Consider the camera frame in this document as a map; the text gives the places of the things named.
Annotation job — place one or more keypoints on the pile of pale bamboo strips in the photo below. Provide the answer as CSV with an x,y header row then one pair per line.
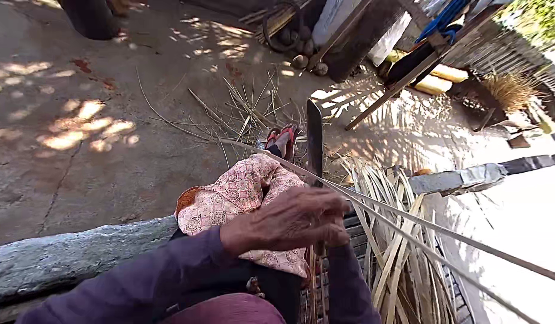
x,y
403,252

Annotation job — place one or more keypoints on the bundle of dry grass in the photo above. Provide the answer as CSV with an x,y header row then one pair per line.
x,y
507,90

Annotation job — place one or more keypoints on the pink patterned cloth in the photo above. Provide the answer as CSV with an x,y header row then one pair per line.
x,y
228,193

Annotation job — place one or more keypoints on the person's left fingers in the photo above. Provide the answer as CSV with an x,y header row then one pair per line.
x,y
324,199

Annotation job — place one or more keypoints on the person's right forearm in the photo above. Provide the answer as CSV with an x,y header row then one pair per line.
x,y
349,288

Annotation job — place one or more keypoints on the bundle of sticks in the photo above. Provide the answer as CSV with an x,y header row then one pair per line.
x,y
282,20

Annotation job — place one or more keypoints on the green foliage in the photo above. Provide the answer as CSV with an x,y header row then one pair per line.
x,y
538,20

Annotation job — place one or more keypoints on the person's left forearm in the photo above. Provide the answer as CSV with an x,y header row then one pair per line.
x,y
146,281

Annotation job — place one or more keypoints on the rough grey beam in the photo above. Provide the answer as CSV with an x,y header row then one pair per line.
x,y
79,254

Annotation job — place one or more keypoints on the dark slatted cot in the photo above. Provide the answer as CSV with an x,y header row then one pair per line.
x,y
322,288

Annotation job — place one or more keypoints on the person's legs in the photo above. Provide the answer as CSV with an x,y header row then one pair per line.
x,y
282,141

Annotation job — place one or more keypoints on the grey stone block row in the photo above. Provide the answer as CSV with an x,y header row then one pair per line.
x,y
462,179

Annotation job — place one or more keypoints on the pile of coconuts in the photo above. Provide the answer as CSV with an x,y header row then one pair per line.
x,y
300,61

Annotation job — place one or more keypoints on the person's right hand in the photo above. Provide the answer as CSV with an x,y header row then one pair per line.
x,y
337,221

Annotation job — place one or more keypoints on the long machete with dark blade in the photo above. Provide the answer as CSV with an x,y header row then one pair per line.
x,y
314,139

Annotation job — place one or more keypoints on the slanted wooden pole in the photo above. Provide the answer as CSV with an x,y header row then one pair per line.
x,y
392,92

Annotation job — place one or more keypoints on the person's left hand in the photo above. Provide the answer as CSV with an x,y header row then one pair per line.
x,y
277,220

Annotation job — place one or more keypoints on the dark brown wooden block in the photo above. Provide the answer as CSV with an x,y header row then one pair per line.
x,y
365,38

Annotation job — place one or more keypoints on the heap of thin twigs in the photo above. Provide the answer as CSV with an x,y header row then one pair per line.
x,y
250,112

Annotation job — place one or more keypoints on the person's body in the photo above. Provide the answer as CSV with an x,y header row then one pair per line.
x,y
232,310

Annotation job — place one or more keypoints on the long split bamboo strip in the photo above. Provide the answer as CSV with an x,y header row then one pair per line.
x,y
439,221

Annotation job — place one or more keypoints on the ribbed grey fence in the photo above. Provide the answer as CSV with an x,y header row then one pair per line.
x,y
489,49

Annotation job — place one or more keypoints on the yellow containers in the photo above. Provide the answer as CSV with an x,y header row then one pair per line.
x,y
434,83

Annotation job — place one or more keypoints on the dark round post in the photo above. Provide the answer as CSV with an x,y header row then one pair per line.
x,y
88,18

